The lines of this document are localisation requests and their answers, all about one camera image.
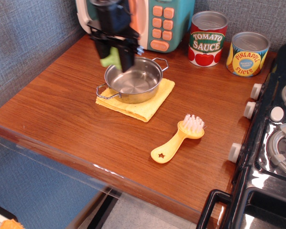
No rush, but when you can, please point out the black toy stove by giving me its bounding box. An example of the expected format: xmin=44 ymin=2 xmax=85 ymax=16
xmin=197 ymin=44 xmax=286 ymax=229

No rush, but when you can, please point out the green toy broccoli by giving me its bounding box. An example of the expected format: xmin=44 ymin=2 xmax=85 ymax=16
xmin=100 ymin=47 xmax=122 ymax=70

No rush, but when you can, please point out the stainless steel pot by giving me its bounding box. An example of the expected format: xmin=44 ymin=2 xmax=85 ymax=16
xmin=96 ymin=57 xmax=169 ymax=104

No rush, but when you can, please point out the pineapple slices can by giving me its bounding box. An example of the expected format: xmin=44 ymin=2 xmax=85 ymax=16
xmin=226 ymin=31 xmax=270 ymax=77

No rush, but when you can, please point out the toy microwave teal and white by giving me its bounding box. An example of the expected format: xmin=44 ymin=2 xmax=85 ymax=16
xmin=75 ymin=0 xmax=195 ymax=53

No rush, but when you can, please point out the orange fuzzy object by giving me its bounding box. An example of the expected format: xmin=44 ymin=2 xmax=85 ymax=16
xmin=0 ymin=219 xmax=24 ymax=229

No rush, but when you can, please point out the yellow folded cloth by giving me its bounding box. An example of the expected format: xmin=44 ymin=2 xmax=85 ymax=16
xmin=96 ymin=78 xmax=175 ymax=123

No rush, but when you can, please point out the tomato sauce can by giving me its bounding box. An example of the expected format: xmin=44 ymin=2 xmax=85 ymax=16
xmin=188 ymin=11 xmax=228 ymax=67

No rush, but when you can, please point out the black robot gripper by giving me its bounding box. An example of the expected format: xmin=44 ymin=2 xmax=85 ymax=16
xmin=88 ymin=0 xmax=144 ymax=73

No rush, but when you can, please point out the yellow dish brush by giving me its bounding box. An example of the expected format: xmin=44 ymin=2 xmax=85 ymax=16
xmin=150 ymin=114 xmax=205 ymax=164

